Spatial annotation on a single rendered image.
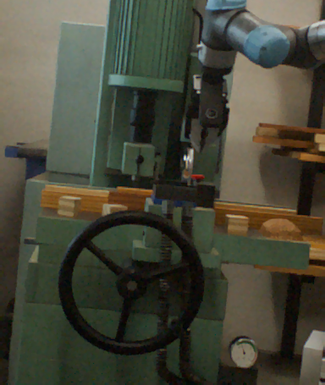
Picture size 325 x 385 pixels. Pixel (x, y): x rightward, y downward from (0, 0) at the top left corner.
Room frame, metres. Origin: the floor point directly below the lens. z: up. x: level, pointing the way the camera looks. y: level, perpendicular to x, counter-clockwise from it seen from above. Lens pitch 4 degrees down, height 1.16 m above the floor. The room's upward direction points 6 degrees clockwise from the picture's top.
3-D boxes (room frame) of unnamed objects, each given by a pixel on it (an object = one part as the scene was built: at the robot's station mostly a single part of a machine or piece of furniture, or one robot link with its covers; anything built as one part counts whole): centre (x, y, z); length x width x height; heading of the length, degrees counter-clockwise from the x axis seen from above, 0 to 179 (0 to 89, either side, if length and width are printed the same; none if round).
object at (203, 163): (2.24, -0.09, 1.02); 0.09 x 0.07 x 0.12; 94
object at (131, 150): (2.07, 0.05, 1.03); 0.14 x 0.07 x 0.09; 4
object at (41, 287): (2.17, 0.06, 0.76); 0.57 x 0.45 x 0.09; 4
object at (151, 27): (2.05, 0.05, 1.35); 0.18 x 0.18 x 0.31
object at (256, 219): (2.06, -0.06, 0.92); 0.67 x 0.02 x 0.04; 94
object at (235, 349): (1.86, -0.22, 0.65); 0.06 x 0.04 x 0.08; 94
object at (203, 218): (1.86, -0.05, 0.92); 0.15 x 0.13 x 0.09; 94
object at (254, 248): (1.95, -0.04, 0.87); 0.61 x 0.30 x 0.06; 94
